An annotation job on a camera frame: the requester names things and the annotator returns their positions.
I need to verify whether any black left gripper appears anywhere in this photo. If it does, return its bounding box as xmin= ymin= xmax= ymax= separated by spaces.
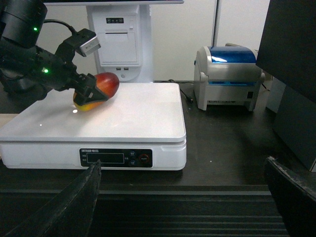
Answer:
xmin=37 ymin=29 xmax=109 ymax=106

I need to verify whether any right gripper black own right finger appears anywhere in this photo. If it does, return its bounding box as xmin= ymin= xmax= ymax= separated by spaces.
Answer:
xmin=264 ymin=157 xmax=316 ymax=237

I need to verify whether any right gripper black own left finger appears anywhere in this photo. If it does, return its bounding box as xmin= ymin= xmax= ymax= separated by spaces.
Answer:
xmin=5 ymin=160 xmax=101 ymax=237

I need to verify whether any red yellow mango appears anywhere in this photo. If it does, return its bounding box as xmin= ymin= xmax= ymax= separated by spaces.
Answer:
xmin=74 ymin=72 xmax=119 ymax=112

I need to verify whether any white checkout scale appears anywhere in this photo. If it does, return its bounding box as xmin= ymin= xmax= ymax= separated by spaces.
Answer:
xmin=0 ymin=83 xmax=187 ymax=170

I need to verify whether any black checkout counter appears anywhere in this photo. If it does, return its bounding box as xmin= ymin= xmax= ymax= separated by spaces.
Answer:
xmin=0 ymin=80 xmax=316 ymax=237

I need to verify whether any white POS terminal stand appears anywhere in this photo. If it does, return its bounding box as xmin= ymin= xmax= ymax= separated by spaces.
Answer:
xmin=44 ymin=0 xmax=183 ymax=83

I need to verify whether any black computer box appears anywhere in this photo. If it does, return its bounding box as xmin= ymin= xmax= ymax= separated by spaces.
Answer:
xmin=256 ymin=0 xmax=316 ymax=172

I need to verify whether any white blue label printer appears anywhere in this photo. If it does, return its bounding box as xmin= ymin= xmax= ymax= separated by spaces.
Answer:
xmin=194 ymin=46 xmax=265 ymax=111

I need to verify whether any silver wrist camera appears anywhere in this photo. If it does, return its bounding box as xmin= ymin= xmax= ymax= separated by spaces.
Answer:
xmin=74 ymin=29 xmax=101 ymax=57

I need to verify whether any black camera cable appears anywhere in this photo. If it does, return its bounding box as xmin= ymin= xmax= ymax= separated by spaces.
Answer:
xmin=43 ymin=19 xmax=78 ymax=35

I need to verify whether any black USB cable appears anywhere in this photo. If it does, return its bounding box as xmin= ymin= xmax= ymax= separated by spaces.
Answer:
xmin=167 ymin=79 xmax=195 ymax=104

